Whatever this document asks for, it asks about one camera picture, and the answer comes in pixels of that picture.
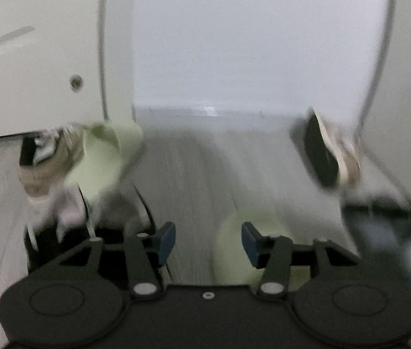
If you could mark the light green slide sandal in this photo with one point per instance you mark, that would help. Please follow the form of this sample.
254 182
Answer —
107 152
231 240

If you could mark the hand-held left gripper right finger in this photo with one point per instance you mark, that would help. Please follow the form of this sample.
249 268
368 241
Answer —
251 241

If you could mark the metal door knob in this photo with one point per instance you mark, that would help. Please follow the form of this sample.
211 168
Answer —
76 82

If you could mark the black suede sneaker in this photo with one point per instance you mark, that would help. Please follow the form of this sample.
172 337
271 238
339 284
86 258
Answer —
53 240

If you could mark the beige low-top sneaker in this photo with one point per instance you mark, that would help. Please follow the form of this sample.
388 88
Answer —
42 174
321 156

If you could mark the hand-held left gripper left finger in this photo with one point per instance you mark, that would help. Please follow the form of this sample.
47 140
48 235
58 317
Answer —
165 241

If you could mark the white door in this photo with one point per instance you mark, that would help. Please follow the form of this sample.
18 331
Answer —
38 43

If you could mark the white baseboard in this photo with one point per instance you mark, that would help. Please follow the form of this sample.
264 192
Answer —
209 111

